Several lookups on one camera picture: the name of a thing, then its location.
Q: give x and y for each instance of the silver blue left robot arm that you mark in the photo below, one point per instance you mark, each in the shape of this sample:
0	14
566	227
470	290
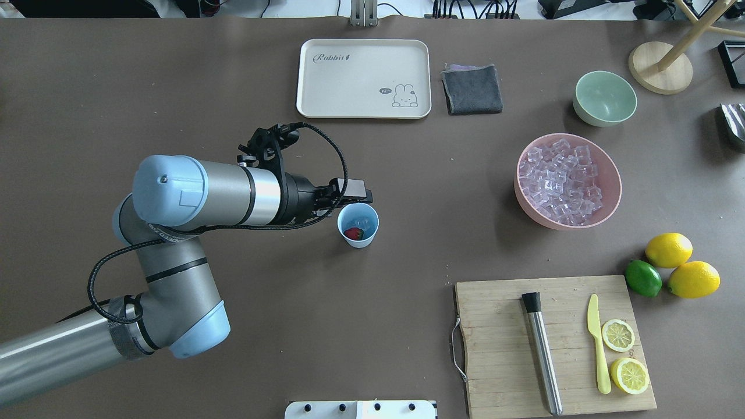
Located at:
174	200

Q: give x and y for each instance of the yellow lemon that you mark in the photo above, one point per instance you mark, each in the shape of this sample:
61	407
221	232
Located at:
669	250
694	280

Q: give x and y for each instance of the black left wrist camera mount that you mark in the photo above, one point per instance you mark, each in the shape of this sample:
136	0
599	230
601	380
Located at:
264	149

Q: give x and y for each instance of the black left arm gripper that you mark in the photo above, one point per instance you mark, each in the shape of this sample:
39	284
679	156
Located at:
299	198

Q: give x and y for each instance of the red strawberry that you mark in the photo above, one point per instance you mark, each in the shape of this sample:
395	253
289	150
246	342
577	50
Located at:
354	233

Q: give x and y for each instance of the white camera post base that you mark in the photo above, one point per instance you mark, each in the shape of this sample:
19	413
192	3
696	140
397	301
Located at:
362	409

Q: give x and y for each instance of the pink bowl of ice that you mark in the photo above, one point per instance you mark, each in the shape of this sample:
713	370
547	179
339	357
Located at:
566	182

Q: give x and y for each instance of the grey folded cloth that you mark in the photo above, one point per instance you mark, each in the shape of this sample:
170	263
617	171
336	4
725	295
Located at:
472	89

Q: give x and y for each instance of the yellow plastic knife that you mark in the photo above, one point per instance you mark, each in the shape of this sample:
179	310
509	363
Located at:
600	364

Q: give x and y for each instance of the aluminium frame post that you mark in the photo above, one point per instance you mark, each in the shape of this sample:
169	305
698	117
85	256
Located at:
363	13

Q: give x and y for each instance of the lemon slice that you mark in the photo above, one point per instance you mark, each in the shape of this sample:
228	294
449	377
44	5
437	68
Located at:
630	375
618	335

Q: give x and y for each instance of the wooden cup tree stand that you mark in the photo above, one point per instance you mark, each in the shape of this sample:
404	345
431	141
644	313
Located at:
665	69

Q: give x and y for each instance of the green lime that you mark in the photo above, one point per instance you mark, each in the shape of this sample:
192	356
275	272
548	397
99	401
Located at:
643	278

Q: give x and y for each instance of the beige rabbit tray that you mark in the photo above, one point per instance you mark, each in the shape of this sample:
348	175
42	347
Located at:
364	79

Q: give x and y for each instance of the bamboo cutting board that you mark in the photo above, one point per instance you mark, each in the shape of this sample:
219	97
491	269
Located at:
504	379

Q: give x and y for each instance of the green ceramic bowl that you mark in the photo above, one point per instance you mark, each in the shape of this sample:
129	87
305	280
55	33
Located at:
604	99

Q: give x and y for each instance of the light blue plastic cup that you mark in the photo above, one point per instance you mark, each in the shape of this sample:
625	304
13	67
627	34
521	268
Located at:
362	215

